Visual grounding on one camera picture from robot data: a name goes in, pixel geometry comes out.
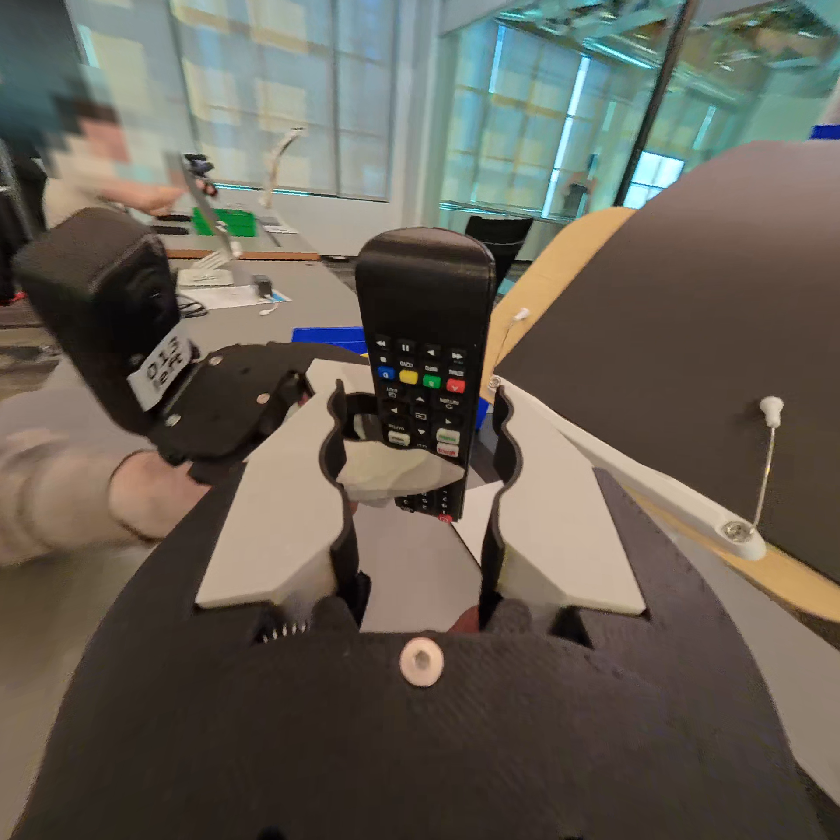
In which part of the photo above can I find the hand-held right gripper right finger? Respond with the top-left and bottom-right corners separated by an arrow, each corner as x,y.
482,381 -> 647,618

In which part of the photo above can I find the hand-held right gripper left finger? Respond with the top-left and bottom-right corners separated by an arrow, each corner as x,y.
197,381 -> 362,611

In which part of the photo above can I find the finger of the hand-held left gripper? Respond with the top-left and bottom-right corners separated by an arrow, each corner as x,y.
336,443 -> 430,509
306,359 -> 383,400

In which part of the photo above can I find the black remote control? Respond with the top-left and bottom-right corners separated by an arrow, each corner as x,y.
353,226 -> 498,523

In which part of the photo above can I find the person's left forearm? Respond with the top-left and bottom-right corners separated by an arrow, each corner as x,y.
0,426 -> 135,571

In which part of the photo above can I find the person's left hand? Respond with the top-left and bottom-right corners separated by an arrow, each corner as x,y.
108,447 -> 220,542

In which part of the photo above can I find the black mesh chair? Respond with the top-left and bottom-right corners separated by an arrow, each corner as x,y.
465,213 -> 538,284

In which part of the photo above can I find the black backdrop board stand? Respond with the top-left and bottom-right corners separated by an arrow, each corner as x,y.
478,141 -> 840,620

